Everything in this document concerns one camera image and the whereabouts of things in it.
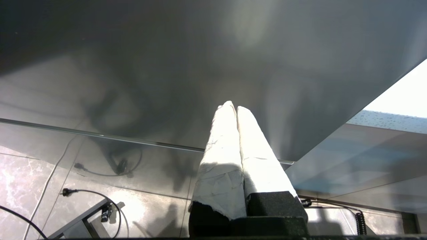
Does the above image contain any tissue-wrapped left gripper right finger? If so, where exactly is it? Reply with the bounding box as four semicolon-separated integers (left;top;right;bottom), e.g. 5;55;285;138
236;106;309;219

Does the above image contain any tissue-wrapped left gripper left finger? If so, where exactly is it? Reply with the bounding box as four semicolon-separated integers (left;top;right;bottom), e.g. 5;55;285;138
188;101;248;237

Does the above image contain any grey base cabinet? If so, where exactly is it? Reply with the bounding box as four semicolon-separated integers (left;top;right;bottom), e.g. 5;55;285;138
285;123;427;234

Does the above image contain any tall cabinet unit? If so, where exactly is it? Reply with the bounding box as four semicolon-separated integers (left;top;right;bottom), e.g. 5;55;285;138
0;0;427;164

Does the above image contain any black looped floor cable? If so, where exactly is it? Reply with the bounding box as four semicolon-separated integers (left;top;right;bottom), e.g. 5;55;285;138
73;147;144;178

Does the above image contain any black coiled cable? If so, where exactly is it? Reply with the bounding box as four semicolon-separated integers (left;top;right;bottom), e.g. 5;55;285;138
300;198;368;236

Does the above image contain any grey metal frame bar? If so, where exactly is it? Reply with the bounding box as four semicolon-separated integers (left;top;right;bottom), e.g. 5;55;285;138
47;198;113;239

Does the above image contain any black cable with plug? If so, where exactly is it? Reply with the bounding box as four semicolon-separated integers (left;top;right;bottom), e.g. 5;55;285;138
62;188;130;239

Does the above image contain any white floor cable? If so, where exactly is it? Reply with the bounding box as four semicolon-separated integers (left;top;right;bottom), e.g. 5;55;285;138
23;133;85;240

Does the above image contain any thin black floor cable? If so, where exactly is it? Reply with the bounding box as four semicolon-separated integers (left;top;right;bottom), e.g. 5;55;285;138
0;205;48;240

